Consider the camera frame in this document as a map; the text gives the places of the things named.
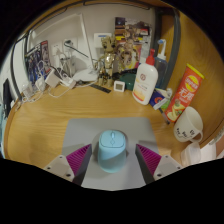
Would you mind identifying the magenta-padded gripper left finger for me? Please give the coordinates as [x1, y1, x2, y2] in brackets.
[43, 143, 93, 187]

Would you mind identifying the robot model kit box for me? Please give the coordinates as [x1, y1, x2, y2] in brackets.
[23, 39, 52, 84]

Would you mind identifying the grey metal desk frame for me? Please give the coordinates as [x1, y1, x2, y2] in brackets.
[9, 6, 183, 111]

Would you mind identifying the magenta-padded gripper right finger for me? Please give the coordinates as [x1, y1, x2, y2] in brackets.
[134, 143, 183, 185]

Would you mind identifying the red chips can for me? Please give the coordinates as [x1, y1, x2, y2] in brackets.
[164, 63, 205, 123]

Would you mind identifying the white wall socket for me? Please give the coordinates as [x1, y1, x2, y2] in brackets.
[49, 41, 64, 61]

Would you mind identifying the small blue box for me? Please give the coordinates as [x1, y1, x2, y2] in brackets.
[148, 89, 168, 111]

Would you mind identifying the white power adapter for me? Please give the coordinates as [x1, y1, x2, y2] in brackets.
[44, 68, 62, 89]

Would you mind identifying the white desk lamp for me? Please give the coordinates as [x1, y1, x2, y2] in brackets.
[63, 39, 100, 83]

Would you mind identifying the brown tree figure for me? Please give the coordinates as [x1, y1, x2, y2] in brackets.
[97, 34, 123, 88]

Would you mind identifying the clear plastic cable bag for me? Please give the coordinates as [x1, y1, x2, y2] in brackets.
[21, 81, 34, 98]
[34, 77, 47, 93]

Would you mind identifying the white red-capped lotion bottle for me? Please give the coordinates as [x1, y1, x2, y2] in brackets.
[132, 48, 159, 106]

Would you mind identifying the small white clock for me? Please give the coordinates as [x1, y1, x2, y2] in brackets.
[113, 79, 127, 93]

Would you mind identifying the grey mouse pad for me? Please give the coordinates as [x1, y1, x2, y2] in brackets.
[61, 116, 161, 192]

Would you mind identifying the white mug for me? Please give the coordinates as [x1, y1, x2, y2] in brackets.
[173, 106, 204, 144]

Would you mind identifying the colourful figure box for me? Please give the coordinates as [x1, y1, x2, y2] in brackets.
[114, 16, 152, 72]

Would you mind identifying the light blue computer mouse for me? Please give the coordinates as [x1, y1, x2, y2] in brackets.
[97, 129, 128, 174]

